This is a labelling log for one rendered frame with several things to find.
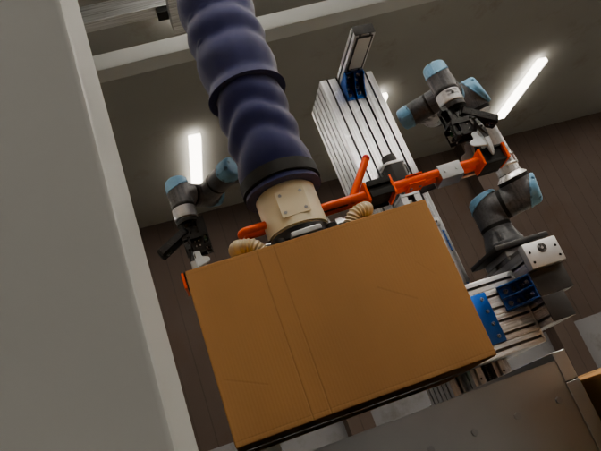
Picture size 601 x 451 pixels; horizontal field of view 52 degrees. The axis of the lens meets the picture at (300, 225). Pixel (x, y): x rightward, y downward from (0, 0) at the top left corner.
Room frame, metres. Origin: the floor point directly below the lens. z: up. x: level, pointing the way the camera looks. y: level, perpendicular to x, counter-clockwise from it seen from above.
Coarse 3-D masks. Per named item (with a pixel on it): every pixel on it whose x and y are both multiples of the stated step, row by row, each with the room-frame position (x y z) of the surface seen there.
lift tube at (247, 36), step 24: (192, 0) 1.46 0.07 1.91; (240, 0) 1.49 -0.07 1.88; (192, 24) 1.47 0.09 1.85; (216, 24) 1.45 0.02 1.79; (240, 24) 1.46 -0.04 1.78; (192, 48) 1.53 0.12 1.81; (216, 48) 1.45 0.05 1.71; (240, 48) 1.44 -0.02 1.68; (264, 48) 1.49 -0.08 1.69; (216, 72) 1.47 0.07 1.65; (240, 72) 1.44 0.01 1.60; (264, 72) 1.48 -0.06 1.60; (216, 96) 1.50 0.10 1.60
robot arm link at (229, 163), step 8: (224, 160) 1.69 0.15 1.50; (232, 160) 1.71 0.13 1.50; (216, 168) 1.71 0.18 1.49; (224, 168) 1.69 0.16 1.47; (232, 168) 1.70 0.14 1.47; (208, 176) 1.75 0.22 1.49; (216, 176) 1.72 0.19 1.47; (224, 176) 1.71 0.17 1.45; (232, 176) 1.71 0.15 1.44; (208, 184) 1.75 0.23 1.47; (216, 184) 1.74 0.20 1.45; (224, 184) 1.74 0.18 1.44; (232, 184) 1.76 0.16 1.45; (216, 192) 1.77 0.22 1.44
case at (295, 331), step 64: (256, 256) 1.32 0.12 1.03; (320, 256) 1.35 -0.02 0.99; (384, 256) 1.38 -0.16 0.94; (448, 256) 1.40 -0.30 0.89; (256, 320) 1.31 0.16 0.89; (320, 320) 1.34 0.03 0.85; (384, 320) 1.37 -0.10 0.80; (448, 320) 1.39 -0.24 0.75; (256, 384) 1.31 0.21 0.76; (320, 384) 1.33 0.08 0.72; (384, 384) 1.36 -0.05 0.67; (256, 448) 1.54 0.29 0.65
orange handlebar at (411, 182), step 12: (468, 168) 1.66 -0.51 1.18; (408, 180) 1.59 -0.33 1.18; (420, 180) 1.60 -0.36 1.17; (432, 180) 1.64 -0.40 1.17; (360, 192) 1.56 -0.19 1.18; (408, 192) 1.64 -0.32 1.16; (324, 204) 1.54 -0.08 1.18; (336, 204) 1.55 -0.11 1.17; (348, 204) 1.60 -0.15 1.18; (252, 228) 1.51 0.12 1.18; (264, 228) 1.52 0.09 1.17
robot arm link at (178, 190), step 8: (176, 176) 1.73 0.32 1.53; (168, 184) 1.73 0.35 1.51; (176, 184) 1.73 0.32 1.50; (184, 184) 1.74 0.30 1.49; (192, 184) 1.77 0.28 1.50; (168, 192) 1.74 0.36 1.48; (176, 192) 1.73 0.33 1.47; (184, 192) 1.74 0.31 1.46; (192, 192) 1.76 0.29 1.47; (176, 200) 1.73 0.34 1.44; (184, 200) 1.73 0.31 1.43; (192, 200) 1.76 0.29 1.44
